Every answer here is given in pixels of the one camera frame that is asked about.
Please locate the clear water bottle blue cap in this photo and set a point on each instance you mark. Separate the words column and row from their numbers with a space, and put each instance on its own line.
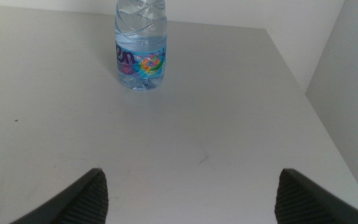
column 140, row 40

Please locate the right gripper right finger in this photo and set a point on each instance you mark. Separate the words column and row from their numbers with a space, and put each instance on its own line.
column 303, row 202

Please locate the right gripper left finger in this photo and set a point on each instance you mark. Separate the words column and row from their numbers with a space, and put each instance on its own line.
column 82, row 199

